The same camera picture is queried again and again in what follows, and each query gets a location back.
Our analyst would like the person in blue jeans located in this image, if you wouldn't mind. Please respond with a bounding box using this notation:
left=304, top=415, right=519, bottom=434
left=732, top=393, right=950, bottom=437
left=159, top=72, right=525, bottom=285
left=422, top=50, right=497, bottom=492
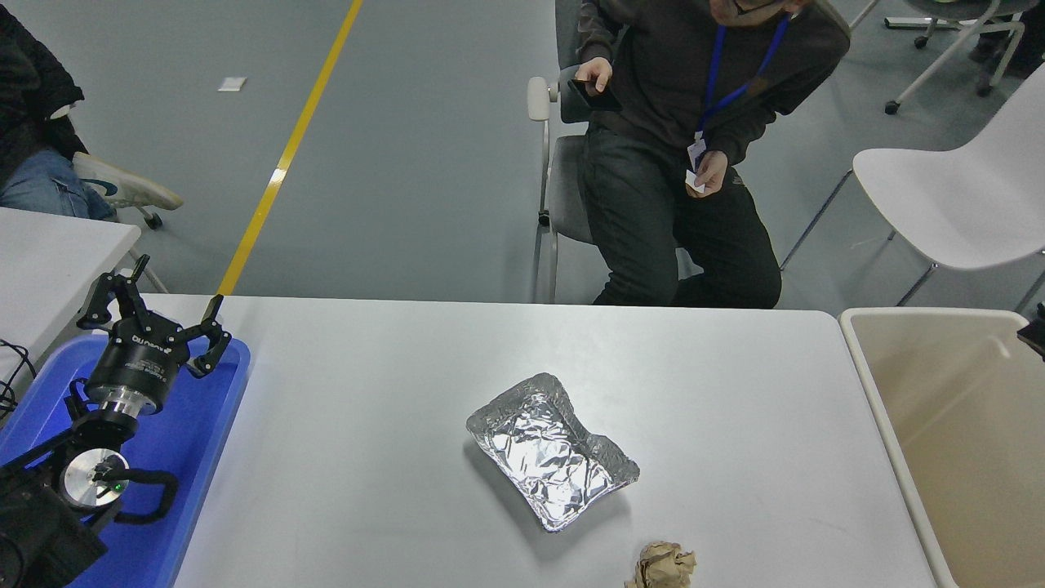
left=0, top=0, right=117, bottom=221

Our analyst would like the yellow floor tape line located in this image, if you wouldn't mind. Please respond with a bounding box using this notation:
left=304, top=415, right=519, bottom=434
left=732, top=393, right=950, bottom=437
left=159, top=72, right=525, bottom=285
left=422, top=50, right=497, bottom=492
left=216, top=0, right=366, bottom=296

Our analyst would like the black phone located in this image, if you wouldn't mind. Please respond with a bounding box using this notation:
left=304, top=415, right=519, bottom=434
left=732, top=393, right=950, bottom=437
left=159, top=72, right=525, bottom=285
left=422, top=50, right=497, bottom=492
left=568, top=78, right=623, bottom=113

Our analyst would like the blue plastic tray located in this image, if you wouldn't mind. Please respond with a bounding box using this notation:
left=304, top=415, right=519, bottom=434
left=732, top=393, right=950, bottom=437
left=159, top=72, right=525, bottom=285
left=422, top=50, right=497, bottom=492
left=0, top=333, right=252, bottom=588

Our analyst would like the white-legged office chair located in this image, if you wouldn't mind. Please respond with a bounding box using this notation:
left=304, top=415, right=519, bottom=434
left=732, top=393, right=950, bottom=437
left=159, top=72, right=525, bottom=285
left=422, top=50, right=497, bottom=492
left=849, top=0, right=1028, bottom=115

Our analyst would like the person's right hand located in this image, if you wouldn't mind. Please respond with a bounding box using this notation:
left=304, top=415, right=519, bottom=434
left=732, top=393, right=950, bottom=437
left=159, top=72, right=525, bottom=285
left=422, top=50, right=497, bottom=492
left=574, top=57, right=613, bottom=93

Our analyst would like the white shell chair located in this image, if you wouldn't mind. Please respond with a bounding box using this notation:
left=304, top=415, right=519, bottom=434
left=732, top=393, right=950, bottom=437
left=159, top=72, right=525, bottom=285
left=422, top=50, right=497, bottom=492
left=780, top=64, right=1045, bottom=315

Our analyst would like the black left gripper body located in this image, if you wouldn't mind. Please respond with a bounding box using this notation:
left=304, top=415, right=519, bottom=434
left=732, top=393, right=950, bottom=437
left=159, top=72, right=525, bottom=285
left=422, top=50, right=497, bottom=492
left=85, top=321, right=189, bottom=407

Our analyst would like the white swivel chair with casters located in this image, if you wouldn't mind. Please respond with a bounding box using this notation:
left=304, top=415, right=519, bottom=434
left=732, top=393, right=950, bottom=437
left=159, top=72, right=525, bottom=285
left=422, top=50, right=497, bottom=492
left=49, top=103, right=170, bottom=295

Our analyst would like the person with blue lanyard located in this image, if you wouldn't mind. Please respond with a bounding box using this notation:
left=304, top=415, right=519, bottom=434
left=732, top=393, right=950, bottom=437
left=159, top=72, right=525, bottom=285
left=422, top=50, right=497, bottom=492
left=571, top=0, right=852, bottom=310

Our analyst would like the blue lanyard with badge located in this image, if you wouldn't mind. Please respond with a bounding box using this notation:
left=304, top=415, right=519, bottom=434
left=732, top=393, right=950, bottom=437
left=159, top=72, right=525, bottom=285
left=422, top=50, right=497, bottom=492
left=686, top=15, right=791, bottom=172

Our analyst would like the black cable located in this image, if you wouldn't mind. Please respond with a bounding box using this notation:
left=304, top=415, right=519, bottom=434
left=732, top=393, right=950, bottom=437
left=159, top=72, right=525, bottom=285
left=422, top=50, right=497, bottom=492
left=0, top=337, right=38, bottom=419

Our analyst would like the white side table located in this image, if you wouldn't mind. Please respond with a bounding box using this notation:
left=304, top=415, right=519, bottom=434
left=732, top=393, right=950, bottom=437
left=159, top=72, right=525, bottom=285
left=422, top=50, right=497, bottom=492
left=0, top=207, right=142, bottom=393

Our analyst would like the crumpled tan paper ball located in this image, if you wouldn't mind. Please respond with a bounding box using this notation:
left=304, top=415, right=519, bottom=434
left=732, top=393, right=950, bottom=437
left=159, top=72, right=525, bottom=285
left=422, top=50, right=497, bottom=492
left=625, top=541, right=698, bottom=588

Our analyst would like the large pale bin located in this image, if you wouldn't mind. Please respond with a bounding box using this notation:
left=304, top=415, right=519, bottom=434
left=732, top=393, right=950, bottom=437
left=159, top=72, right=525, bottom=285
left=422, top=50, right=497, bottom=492
left=839, top=306, right=1045, bottom=588

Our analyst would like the person in black trousers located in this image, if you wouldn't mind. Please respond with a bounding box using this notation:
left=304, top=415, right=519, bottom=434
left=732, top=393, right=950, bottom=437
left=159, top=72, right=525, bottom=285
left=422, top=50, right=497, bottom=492
left=967, top=0, right=1045, bottom=78

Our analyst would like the person's left hand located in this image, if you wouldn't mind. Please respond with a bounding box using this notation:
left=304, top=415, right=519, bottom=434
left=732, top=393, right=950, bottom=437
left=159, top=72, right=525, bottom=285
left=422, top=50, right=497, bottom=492
left=686, top=151, right=729, bottom=198

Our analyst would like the foil tray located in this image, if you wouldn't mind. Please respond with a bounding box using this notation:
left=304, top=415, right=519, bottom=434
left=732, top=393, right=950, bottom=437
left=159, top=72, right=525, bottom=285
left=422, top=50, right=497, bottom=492
left=466, top=373, right=641, bottom=533

